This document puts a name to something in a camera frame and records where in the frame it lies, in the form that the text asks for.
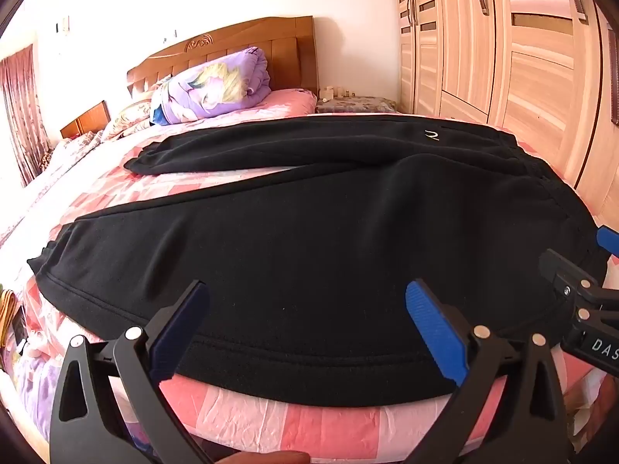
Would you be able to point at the light wooden wardrobe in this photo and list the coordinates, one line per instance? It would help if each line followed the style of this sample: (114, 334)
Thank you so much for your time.
(527, 67)

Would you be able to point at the red patterned curtain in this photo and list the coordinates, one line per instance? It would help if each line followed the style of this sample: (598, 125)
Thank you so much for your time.
(22, 106)

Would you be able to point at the bed with floral cover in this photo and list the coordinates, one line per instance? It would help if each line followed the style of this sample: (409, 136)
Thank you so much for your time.
(63, 159)

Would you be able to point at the person's left hand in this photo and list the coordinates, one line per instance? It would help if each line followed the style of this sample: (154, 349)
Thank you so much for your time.
(263, 458)

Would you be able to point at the pile of colourful clothes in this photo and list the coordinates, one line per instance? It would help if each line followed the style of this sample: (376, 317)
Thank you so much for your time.
(7, 314)

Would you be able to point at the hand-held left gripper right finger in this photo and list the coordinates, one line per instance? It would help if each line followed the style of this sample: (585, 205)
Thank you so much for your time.
(428, 316)

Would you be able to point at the wall socket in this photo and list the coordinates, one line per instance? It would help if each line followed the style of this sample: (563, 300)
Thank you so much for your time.
(63, 24)

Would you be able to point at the black pants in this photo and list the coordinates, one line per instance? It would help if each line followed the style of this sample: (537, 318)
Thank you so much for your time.
(290, 251)

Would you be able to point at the wooden carved headboard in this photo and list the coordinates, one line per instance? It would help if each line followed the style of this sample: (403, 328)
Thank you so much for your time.
(285, 53)

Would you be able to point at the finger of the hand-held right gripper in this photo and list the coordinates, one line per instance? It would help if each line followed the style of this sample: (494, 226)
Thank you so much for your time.
(610, 239)
(568, 275)

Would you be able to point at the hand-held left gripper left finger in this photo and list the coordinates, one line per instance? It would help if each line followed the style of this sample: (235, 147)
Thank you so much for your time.
(187, 309)

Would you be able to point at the folded purple printed quilt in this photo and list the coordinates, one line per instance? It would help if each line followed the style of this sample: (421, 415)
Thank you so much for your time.
(213, 87)

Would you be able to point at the orange patterned pillow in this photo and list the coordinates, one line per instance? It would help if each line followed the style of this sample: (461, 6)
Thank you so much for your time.
(128, 116)

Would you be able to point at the nightstand with floral cloth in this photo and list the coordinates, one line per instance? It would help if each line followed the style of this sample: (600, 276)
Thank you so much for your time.
(355, 104)

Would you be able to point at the small wooden headboard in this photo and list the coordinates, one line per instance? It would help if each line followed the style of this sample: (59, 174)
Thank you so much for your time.
(87, 121)

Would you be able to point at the bed with pink checked sheet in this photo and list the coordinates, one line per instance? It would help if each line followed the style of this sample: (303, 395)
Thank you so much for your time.
(300, 428)

